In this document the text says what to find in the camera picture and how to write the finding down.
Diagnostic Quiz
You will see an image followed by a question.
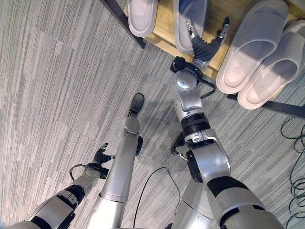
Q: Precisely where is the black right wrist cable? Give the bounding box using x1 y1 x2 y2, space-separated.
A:
199 80 216 99

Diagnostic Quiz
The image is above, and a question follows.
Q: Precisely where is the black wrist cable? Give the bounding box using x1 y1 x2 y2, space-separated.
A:
199 80 216 99
69 164 89 181

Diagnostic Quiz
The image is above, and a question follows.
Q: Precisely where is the wooden shoe rack black frame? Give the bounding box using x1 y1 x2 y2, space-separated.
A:
100 0 305 120

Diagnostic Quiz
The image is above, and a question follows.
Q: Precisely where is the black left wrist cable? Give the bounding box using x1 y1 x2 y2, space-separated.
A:
69 164 89 181

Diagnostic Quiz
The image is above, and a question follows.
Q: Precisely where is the white slipper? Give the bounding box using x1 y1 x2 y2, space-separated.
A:
237 20 305 111
216 0 290 95
128 0 158 38
172 0 208 54

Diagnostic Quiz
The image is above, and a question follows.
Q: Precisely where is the left silver robot leg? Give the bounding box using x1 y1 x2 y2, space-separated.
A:
76 93 145 229

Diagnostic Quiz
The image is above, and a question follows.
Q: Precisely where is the black looped floor cable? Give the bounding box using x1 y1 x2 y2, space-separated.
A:
280 116 305 153

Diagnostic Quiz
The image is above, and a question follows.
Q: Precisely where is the black tangled floor cable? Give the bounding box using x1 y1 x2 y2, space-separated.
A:
285 154 305 229

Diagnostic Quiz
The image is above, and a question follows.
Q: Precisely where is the thin black floor cable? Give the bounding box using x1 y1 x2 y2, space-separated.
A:
132 166 182 229

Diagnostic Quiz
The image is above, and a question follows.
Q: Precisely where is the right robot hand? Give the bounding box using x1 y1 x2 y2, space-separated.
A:
185 16 231 69

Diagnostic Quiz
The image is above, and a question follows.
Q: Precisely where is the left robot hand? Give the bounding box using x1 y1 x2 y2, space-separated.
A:
93 142 115 165

